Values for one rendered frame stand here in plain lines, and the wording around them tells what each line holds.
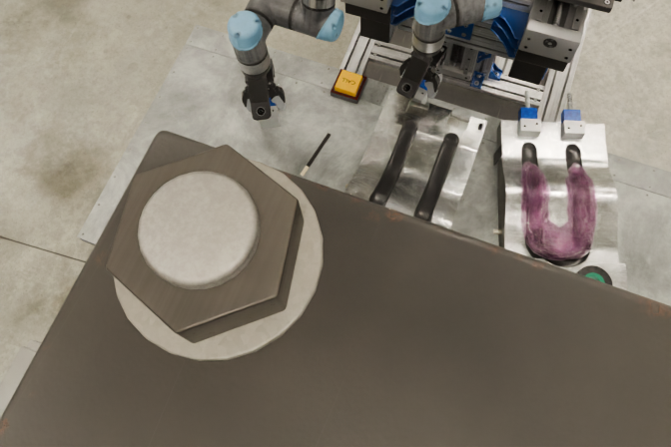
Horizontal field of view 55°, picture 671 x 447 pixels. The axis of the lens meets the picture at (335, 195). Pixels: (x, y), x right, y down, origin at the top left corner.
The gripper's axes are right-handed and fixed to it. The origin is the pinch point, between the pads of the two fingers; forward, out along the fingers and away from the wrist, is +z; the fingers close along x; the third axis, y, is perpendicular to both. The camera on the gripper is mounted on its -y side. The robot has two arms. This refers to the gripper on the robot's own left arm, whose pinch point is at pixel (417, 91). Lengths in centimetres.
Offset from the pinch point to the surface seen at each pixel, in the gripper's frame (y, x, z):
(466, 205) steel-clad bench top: -20.2, -25.7, 4.6
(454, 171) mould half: -17.2, -19.6, -3.8
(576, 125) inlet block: 9.3, -39.8, -3.6
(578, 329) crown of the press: -73, -40, -116
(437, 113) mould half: -5.4, -8.5, -4.4
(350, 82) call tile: -5.8, 17.2, 1.0
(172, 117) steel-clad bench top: -38, 55, 5
